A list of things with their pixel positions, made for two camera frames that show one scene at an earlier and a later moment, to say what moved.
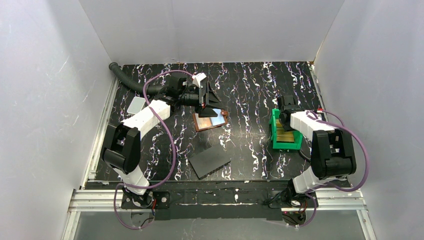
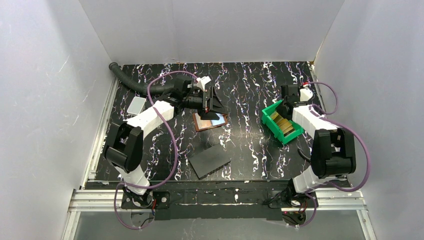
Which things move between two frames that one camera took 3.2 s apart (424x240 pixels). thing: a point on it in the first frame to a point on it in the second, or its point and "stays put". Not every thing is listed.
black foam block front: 210,160 stays put
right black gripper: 285,120 to 285,106
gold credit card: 203,122 stays put
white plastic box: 136,105 stays put
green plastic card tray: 298,137 to 265,115
